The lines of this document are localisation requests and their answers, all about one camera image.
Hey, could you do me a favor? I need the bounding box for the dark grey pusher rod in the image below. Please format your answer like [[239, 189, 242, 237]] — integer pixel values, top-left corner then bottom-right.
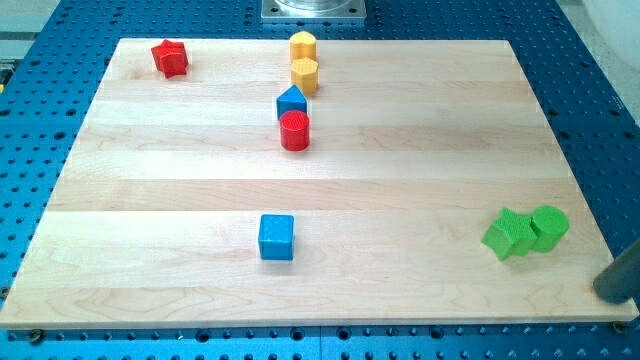
[[593, 241, 639, 304]]

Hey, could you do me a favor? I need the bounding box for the green star block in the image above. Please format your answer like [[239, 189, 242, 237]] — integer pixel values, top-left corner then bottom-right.
[[482, 207, 537, 261]]

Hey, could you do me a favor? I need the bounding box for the red star block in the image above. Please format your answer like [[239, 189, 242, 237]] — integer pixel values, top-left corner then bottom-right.
[[151, 39, 189, 78]]

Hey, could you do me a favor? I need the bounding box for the green cylinder block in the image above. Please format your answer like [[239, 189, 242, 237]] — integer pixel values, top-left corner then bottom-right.
[[531, 205, 570, 253]]

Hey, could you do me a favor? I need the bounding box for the blue cube block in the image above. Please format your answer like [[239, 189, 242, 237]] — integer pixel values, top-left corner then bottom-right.
[[258, 214, 294, 261]]

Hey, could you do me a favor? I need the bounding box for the red cylinder block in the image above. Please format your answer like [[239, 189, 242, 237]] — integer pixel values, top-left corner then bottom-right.
[[279, 110, 310, 151]]

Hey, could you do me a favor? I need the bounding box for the blue triangle block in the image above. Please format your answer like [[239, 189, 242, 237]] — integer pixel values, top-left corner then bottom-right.
[[276, 85, 308, 119]]

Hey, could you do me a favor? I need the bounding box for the yellow hexagon block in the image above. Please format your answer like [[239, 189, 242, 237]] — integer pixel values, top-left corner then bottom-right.
[[291, 57, 319, 95]]

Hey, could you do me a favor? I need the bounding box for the wooden board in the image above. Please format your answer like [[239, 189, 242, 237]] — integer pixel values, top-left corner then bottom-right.
[[1, 38, 638, 329]]

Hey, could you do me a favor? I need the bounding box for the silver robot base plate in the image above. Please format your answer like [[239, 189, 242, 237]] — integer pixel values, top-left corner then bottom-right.
[[261, 0, 367, 20]]

